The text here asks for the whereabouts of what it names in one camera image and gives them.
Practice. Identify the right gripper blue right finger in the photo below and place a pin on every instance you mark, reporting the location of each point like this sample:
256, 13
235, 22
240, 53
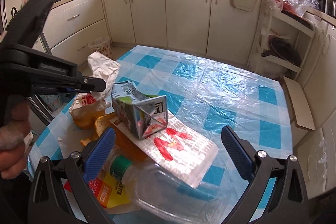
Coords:
240, 157

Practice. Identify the small white wooden stool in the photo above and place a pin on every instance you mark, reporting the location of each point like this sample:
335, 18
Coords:
301, 111

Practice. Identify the white red paper wrapper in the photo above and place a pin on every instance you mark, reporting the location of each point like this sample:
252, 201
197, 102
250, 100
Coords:
179, 149

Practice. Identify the yellow red tape package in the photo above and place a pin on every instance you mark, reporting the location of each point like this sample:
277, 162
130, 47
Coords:
109, 191

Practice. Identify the black pan on shelf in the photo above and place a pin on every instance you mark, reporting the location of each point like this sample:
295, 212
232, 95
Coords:
282, 49

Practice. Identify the grey green milk carton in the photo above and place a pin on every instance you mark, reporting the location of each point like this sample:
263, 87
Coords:
143, 114

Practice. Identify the person's left hand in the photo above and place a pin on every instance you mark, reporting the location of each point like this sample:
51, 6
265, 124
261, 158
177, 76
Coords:
13, 156

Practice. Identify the blue checked plastic tablecloth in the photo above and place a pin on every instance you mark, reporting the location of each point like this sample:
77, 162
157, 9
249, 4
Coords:
206, 96

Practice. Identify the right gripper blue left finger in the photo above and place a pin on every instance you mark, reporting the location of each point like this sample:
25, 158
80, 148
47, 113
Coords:
95, 154

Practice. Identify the plastic bags on counter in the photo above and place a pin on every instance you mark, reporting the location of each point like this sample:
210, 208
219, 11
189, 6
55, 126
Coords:
295, 7

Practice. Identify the white corner shelf rack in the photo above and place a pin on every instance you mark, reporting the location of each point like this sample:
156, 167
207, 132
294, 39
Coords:
275, 24

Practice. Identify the white red plastic bag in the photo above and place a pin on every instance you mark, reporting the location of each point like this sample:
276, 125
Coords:
85, 110

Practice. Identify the large orange peel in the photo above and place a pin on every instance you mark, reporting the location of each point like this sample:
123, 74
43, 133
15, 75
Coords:
105, 126

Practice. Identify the white paper napkin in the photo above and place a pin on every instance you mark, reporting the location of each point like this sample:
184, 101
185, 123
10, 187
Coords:
104, 68

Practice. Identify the clear plastic bottle green cap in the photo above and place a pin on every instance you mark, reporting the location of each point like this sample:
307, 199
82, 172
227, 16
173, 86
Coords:
156, 190

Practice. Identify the floral white waste basket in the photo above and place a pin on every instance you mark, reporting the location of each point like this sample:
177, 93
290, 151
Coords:
102, 45

